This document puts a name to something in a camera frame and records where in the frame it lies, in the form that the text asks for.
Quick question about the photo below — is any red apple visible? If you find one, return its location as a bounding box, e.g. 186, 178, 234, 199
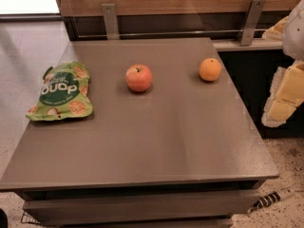
125, 65, 152, 92

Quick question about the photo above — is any grey cabinet drawer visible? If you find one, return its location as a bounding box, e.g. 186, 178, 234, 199
24, 190, 258, 226

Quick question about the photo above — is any right metal bracket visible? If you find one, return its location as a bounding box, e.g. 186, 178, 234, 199
237, 0, 266, 46

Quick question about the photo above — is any left metal bracket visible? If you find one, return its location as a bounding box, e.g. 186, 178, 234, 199
102, 3, 120, 40

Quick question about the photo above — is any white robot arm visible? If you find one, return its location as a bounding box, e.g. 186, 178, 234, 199
261, 0, 304, 127

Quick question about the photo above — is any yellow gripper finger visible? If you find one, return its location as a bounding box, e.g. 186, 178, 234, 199
262, 17, 288, 41
261, 60, 304, 127

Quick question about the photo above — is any green rice chip bag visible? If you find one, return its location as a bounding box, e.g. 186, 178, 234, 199
26, 62, 93, 121

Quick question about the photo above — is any metal bracket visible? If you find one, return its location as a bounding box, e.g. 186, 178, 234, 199
237, 0, 266, 46
102, 3, 120, 40

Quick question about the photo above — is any orange fruit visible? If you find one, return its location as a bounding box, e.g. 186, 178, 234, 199
199, 58, 221, 82

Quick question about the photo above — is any black white striped cable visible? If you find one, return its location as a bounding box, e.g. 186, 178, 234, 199
247, 187, 296, 214

